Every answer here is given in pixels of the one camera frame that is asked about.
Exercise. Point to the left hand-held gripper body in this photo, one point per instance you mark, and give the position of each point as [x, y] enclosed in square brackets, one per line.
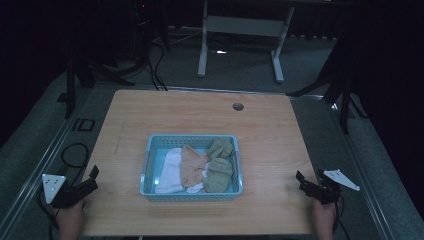
[61, 193]

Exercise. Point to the peach sock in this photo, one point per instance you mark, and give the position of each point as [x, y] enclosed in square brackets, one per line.
[192, 166]

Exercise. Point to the black metal stand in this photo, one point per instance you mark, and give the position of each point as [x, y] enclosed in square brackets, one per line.
[70, 90]
[343, 100]

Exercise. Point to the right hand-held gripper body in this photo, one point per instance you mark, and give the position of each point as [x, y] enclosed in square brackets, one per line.
[328, 190]

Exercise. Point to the person's right hand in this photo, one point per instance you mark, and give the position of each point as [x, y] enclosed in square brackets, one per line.
[324, 215]

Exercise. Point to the dark computer tower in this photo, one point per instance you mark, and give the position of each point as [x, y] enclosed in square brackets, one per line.
[141, 30]

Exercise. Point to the light blue plastic basket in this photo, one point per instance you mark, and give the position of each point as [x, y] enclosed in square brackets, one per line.
[153, 166]

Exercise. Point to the green sock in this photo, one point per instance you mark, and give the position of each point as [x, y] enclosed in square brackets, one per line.
[220, 148]
[218, 175]

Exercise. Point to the white metal desk frame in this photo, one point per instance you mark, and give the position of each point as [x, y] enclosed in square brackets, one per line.
[243, 26]

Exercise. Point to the person's left hand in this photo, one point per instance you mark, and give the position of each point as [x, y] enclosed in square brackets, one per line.
[70, 216]

